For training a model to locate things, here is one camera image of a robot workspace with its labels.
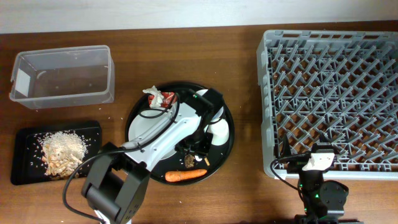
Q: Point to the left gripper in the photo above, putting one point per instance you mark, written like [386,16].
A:
[206,148]

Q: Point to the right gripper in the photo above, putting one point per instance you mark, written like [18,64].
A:
[296,164]

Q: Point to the brown food lump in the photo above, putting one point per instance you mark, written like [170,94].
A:
[189,161]

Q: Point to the orange carrot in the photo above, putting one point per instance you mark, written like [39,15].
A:
[177,176]

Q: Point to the red snack wrapper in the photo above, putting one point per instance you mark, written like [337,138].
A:
[169,97]

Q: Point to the grey round plate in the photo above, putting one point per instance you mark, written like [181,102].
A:
[140,124]

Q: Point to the white tissue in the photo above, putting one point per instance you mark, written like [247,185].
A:
[157,97]

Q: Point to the pile of rice and shells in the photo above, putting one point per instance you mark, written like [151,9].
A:
[56,155]

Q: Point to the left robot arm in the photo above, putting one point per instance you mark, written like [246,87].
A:
[117,181]

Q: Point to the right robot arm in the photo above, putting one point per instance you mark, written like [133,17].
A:
[323,200]

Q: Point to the grey dishwasher rack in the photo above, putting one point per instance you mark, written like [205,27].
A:
[339,83]

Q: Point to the white plastic fork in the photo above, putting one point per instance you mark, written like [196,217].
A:
[198,158]

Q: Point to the round black serving tray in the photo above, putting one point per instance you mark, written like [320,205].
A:
[174,161]

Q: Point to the white cup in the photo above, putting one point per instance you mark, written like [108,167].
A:
[220,132]

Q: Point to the white bowl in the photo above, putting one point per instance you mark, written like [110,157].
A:
[219,114]

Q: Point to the clear plastic bin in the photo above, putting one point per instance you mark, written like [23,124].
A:
[63,77]

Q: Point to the black rectangular tray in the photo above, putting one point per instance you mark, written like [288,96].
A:
[27,164]

